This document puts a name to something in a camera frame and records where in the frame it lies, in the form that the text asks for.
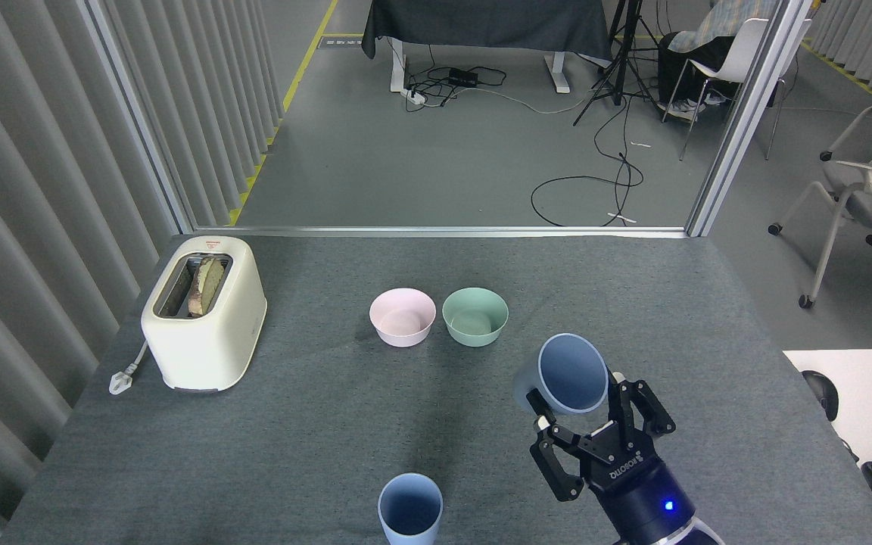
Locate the black computer mouse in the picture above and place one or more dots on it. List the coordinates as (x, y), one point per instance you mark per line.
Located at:
(822, 390)

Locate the toasted bread slice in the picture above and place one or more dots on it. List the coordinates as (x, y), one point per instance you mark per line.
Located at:
(209, 284)

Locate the person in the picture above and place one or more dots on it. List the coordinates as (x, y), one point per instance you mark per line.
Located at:
(689, 57)

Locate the table with dark cloth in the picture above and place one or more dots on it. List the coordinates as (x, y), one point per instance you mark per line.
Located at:
(489, 23)

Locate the white chair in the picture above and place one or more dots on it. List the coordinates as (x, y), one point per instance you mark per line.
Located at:
(739, 53)

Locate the black tripod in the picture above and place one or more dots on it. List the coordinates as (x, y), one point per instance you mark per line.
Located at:
(618, 68)

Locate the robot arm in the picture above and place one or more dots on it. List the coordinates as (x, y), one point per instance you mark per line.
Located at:
(697, 534)

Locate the black power adapter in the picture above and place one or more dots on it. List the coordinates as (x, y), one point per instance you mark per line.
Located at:
(463, 76)

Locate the green bowl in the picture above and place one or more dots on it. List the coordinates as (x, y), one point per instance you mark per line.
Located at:
(474, 322)

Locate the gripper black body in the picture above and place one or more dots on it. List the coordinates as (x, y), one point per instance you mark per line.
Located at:
(633, 484)

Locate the white power strip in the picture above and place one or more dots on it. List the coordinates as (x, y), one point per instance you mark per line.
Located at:
(414, 95)

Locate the blue plastic cup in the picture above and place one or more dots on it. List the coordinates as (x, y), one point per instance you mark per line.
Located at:
(572, 371)
(409, 507)

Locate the silver frame post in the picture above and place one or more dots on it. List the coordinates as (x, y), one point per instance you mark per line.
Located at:
(746, 113)
(141, 129)

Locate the silver frame crossbar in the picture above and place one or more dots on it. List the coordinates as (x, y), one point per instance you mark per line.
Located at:
(436, 232)

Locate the pink bowl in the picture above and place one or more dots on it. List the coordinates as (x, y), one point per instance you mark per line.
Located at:
(403, 322)

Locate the cream white toaster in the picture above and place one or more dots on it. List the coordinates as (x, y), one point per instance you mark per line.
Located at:
(209, 348)

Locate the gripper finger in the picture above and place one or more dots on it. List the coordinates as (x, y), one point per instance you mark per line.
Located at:
(549, 462)
(652, 416)

